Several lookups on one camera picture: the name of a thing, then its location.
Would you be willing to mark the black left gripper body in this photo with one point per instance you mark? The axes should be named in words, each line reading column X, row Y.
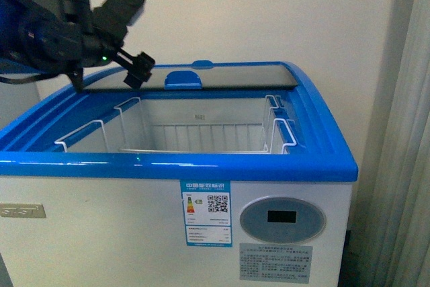
column 98, row 52

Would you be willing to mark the sliding glass freezer lid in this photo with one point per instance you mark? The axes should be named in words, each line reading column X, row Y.
column 220, row 77

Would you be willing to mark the black blue left robot arm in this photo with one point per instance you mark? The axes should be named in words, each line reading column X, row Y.
column 42, row 39

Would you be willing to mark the white chest freezer blue rim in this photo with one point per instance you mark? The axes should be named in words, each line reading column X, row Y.
column 116, row 219

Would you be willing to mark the silver brand logo plate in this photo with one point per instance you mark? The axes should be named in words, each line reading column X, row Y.
column 17, row 210

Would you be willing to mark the blue energy efficiency label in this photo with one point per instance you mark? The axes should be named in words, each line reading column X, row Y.
column 207, row 213

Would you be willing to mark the round grey control panel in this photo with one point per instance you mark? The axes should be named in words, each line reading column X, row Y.
column 282, row 220

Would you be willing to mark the grey warning text label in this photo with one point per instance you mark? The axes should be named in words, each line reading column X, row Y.
column 275, row 263

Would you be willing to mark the white vertical blinds curtain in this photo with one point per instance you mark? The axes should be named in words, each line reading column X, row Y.
column 390, row 226

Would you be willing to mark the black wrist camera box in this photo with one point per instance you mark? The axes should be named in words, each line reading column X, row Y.
column 112, row 19

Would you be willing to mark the white wire freezer basket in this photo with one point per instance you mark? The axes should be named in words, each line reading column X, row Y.
column 220, row 125

